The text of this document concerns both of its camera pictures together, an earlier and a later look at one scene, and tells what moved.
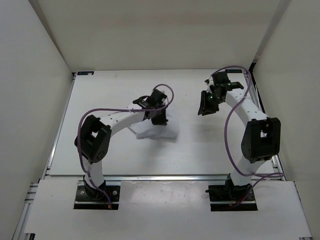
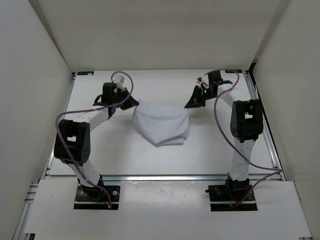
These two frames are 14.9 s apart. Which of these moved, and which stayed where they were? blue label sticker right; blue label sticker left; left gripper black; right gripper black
Moved: right gripper black; left gripper black
Stayed: blue label sticker left; blue label sticker right
